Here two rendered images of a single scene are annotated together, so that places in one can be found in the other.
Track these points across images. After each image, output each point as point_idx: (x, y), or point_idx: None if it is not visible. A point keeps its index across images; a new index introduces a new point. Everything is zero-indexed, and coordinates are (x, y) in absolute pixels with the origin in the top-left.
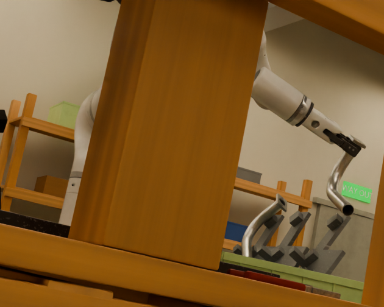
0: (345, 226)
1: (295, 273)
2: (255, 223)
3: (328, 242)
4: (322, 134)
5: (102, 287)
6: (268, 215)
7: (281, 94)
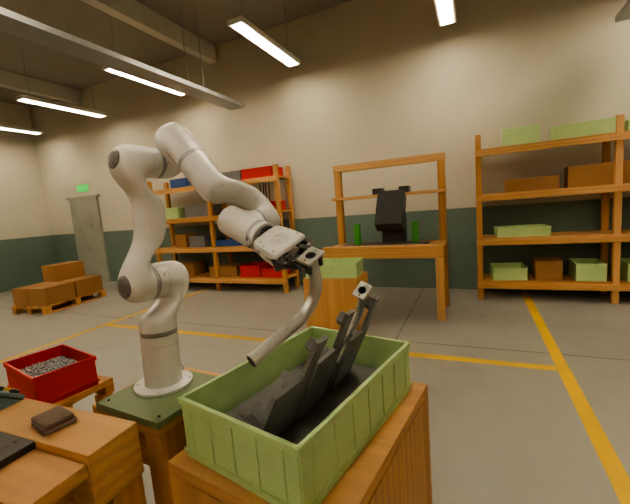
0: (314, 353)
1: (223, 422)
2: (357, 307)
3: (302, 370)
4: (268, 262)
5: None
6: (360, 301)
7: (232, 231)
